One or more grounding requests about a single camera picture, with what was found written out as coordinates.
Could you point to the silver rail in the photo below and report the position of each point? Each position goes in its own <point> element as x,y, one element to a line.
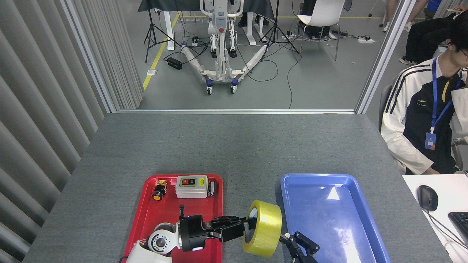
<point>234,111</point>

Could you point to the black power adapter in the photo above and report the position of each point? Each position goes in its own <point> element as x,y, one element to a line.
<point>174,63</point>

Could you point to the person's bare legs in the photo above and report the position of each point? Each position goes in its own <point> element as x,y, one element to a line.
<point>413,14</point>

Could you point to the grey office chair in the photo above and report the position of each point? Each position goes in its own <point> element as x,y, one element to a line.
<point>384,98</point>

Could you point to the table with black cloth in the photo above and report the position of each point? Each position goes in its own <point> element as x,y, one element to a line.
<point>172,4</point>

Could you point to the yellow tape roll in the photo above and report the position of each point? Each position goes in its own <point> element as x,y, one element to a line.
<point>268,226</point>

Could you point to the white chair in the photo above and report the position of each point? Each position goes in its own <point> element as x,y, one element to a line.
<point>321,14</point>

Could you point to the silver post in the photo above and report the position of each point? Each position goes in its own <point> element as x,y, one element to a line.
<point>384,54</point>
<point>89,58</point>

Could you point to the blue plastic tray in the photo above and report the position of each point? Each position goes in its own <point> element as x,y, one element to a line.
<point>329,219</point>

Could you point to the small black silver switch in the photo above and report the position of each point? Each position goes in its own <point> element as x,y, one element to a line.
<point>211,189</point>

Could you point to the white desk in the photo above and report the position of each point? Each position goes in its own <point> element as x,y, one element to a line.
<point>453,193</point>

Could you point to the grey push button switch box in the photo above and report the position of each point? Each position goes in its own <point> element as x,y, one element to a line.
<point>191,191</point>

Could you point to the black keyboard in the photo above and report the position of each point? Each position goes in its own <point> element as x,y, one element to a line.
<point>460,223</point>

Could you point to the white stand on wheels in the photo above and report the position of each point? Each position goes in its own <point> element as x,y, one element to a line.
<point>220,69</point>

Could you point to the white power strip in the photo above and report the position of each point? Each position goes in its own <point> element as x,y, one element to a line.
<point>365,40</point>

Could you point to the red plastic tray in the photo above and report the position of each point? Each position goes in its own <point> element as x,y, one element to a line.
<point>172,208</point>

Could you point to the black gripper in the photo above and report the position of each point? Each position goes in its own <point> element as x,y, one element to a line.
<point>192,233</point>

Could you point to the seated person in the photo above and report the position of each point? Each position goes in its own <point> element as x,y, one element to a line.
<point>420,109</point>

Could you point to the black tripod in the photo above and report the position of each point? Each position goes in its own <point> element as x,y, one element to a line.
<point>275,29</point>
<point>150,33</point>

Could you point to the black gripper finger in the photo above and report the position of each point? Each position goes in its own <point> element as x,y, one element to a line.
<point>307,244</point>

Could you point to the black computer mouse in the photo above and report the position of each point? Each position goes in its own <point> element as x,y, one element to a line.
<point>427,197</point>

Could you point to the yellow black push button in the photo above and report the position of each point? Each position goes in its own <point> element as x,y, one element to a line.
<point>158,195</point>

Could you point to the person in black trousers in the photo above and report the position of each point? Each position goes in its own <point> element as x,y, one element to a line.
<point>427,36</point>

